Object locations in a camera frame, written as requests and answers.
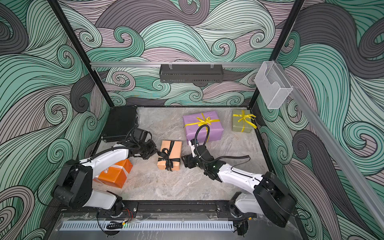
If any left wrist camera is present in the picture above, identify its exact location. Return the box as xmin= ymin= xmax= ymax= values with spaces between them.
xmin=131 ymin=128 xmax=149 ymax=143

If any purple gift box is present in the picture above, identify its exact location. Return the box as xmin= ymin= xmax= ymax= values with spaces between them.
xmin=182 ymin=110 xmax=225 ymax=145

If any black frame post right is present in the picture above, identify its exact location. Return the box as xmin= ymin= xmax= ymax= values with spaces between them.
xmin=247 ymin=0 xmax=306 ymax=109

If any aluminium rail back wall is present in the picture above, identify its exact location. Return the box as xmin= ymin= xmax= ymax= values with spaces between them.
xmin=89 ymin=61 xmax=262 ymax=70

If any black frame post left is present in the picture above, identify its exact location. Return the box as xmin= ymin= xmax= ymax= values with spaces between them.
xmin=47 ymin=0 xmax=115 ymax=108

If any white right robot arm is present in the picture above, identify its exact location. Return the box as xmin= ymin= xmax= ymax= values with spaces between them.
xmin=182 ymin=140 xmax=297 ymax=228

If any white slotted cable duct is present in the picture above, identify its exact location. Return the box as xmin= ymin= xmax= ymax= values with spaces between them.
xmin=59 ymin=221 xmax=234 ymax=232

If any black ribbon gold lettering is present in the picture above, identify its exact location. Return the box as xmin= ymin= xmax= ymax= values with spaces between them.
xmin=157 ymin=140 xmax=182 ymax=172

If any orange gift box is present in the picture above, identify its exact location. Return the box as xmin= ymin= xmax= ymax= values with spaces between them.
xmin=93 ymin=159 xmax=133 ymax=189

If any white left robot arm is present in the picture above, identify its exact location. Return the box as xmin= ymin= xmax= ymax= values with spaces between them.
xmin=51 ymin=128 xmax=157 ymax=218

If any white ribbon on orange box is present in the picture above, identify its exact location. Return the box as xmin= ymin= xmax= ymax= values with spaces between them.
xmin=103 ymin=163 xmax=129 ymax=181

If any black case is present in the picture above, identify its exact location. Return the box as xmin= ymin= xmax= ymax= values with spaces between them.
xmin=101 ymin=106 xmax=139 ymax=143

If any yellow ribbon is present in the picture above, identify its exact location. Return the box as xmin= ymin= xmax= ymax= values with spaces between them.
xmin=184 ymin=113 xmax=220 ymax=127
xmin=232 ymin=109 xmax=258 ymax=130

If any black frame post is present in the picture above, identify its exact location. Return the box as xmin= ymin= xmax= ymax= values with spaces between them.
xmin=47 ymin=0 xmax=115 ymax=108
xmin=247 ymin=0 xmax=306 ymax=109

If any aluminium rail wall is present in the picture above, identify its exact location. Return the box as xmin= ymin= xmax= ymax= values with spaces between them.
xmin=274 ymin=61 xmax=384 ymax=224
xmin=89 ymin=61 xmax=262 ymax=70

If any clear acrylic wall holder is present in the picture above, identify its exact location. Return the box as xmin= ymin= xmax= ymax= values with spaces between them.
xmin=255 ymin=61 xmax=293 ymax=110

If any olive green gift box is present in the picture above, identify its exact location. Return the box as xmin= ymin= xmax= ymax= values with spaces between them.
xmin=231 ymin=108 xmax=255 ymax=134

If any black perforated wall tray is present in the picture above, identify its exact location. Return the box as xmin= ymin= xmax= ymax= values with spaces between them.
xmin=159 ymin=64 xmax=224 ymax=84

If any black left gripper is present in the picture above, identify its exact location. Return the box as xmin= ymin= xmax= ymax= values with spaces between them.
xmin=138 ymin=139 xmax=160 ymax=160

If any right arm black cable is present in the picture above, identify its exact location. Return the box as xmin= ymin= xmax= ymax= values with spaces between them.
xmin=193 ymin=124 xmax=251 ymax=169

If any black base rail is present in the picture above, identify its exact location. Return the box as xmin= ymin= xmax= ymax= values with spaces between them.
xmin=56 ymin=200 xmax=298 ymax=220

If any peach gift box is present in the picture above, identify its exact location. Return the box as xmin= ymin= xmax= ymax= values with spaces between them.
xmin=157 ymin=139 xmax=183 ymax=172

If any yellow ribbon on green box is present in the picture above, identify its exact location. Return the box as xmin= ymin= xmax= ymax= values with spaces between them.
xmin=232 ymin=109 xmax=258 ymax=130

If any aluminium rail right wall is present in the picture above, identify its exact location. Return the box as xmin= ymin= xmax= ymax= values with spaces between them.
xmin=274 ymin=61 xmax=384 ymax=224

